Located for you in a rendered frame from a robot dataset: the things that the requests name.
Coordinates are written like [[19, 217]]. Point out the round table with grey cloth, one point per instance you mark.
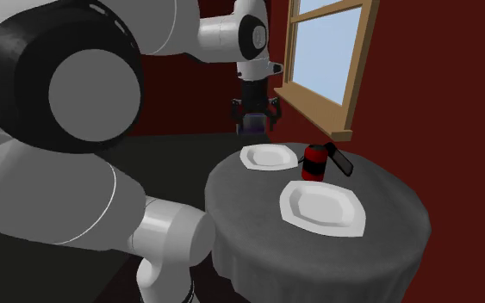
[[259, 235]]

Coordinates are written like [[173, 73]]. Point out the red and black can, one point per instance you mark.
[[314, 163]]

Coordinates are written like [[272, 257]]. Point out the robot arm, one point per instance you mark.
[[78, 189]]

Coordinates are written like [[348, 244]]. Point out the window with wooden frame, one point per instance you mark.
[[326, 50]]

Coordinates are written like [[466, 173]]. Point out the large white plate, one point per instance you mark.
[[322, 208]]

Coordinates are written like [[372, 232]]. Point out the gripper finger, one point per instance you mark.
[[274, 110], [236, 110]]

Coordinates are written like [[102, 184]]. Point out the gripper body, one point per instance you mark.
[[254, 95]]

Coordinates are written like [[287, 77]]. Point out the small white plate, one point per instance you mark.
[[268, 156]]

